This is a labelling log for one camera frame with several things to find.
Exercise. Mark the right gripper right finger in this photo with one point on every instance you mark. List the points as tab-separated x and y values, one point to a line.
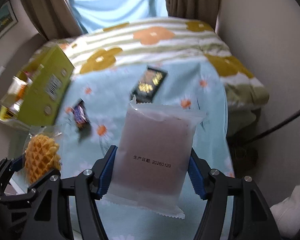
212	187

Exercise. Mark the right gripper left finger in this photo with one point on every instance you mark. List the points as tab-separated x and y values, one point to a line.
89	186

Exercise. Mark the orange waffle packet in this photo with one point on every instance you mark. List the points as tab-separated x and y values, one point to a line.
43	151

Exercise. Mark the translucent white cake packet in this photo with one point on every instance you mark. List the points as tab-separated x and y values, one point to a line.
153	156

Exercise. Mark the snickers bar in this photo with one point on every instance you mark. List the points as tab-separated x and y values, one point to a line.
79	114

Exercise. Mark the small dark green packet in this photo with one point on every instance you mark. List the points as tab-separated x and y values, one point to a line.
148	85

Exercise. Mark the light blue daisy tablecloth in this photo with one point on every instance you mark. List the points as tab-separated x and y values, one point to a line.
190	84

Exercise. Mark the green cardboard box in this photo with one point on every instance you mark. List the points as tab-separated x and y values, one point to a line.
36	91

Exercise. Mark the grey headboard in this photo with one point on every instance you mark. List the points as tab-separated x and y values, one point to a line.
18	60

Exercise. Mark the black clothes rack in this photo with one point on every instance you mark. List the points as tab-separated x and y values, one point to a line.
274	128

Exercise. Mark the floral striped bed duvet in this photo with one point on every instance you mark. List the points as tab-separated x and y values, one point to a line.
160	39

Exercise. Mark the framed houses picture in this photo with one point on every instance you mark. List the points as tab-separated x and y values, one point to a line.
8	18

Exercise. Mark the left brown curtain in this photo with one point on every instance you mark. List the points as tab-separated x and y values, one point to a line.
53	19

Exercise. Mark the light blue hanging sheet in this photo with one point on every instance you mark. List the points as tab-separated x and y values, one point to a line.
97	14

